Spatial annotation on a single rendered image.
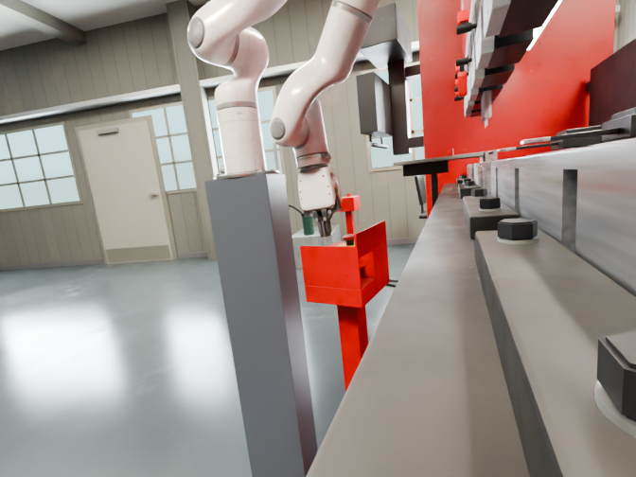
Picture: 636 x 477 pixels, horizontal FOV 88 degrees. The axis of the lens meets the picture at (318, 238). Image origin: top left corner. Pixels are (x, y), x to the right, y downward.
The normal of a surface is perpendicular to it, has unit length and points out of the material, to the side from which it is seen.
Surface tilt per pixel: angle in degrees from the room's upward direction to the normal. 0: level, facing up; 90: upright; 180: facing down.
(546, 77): 90
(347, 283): 90
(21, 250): 90
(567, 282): 0
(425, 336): 0
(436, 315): 0
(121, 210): 90
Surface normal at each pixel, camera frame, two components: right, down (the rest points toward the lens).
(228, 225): -0.18, 0.18
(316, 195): -0.47, 0.26
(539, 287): -0.11, -0.98
